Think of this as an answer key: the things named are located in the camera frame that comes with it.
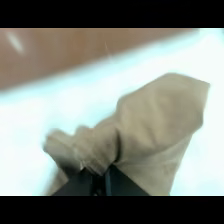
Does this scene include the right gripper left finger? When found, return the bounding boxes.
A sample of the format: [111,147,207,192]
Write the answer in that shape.
[51,167,98,197]

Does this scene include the brown shirt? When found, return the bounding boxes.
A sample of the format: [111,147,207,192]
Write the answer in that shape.
[42,72,211,197]

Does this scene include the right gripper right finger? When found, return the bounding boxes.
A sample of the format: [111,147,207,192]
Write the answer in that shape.
[103,164,150,197]

